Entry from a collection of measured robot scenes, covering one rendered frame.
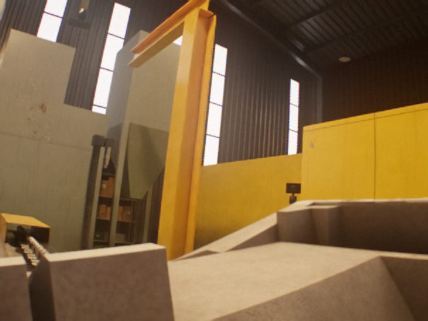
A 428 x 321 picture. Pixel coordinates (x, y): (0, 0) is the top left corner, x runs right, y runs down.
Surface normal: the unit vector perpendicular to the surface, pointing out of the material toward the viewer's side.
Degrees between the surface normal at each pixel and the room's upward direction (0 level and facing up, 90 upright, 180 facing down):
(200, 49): 90
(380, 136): 90
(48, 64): 90
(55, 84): 90
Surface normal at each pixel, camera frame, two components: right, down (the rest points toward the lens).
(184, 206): 0.59, -0.09
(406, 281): -0.81, -0.01
